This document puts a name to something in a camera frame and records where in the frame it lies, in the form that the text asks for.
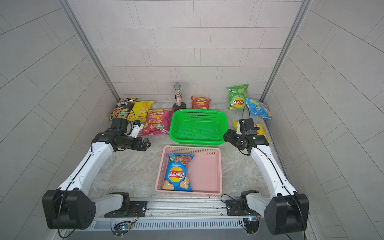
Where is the yellow chips bag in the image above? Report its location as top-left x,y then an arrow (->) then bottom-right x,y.
127,101 -> 155,123
234,121 -> 270,143

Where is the light blue chips bag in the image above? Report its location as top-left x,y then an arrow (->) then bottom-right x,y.
246,98 -> 272,120

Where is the green cucumber chips bag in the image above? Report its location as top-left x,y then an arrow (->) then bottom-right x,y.
227,84 -> 249,111

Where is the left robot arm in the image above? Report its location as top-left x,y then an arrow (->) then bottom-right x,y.
42,119 -> 151,231

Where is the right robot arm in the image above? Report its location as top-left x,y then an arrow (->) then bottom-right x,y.
223,118 -> 310,236

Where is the magenta tomato chips bag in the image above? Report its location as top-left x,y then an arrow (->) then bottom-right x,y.
140,109 -> 174,137

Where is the black chips bag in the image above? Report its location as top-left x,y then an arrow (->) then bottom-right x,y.
109,98 -> 137,121

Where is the green plastic basket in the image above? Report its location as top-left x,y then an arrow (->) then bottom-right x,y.
169,109 -> 229,146

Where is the pink plastic basket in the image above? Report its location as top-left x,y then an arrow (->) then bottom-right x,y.
155,146 -> 223,196

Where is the small red chips bag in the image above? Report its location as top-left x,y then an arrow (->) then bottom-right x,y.
191,96 -> 211,110

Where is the microphone-like stand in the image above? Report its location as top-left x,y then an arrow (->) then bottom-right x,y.
173,82 -> 187,112

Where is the right circuit board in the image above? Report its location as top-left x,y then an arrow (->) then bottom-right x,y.
242,218 -> 260,235

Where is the circuit board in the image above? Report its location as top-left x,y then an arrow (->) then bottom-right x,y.
112,221 -> 133,239
242,218 -> 260,235

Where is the left circuit board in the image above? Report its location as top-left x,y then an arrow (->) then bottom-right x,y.
112,221 -> 133,239

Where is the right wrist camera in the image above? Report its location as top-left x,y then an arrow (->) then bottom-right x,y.
239,118 -> 257,134

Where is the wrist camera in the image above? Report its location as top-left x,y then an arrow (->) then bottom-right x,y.
239,118 -> 257,134
130,121 -> 144,138

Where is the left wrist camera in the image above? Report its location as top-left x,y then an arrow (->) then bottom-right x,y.
130,121 -> 144,138

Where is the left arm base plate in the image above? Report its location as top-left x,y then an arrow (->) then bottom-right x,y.
104,201 -> 148,218

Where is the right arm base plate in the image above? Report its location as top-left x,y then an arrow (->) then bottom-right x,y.
225,199 -> 260,217

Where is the aluminium front rail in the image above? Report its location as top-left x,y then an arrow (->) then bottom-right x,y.
56,196 -> 313,230

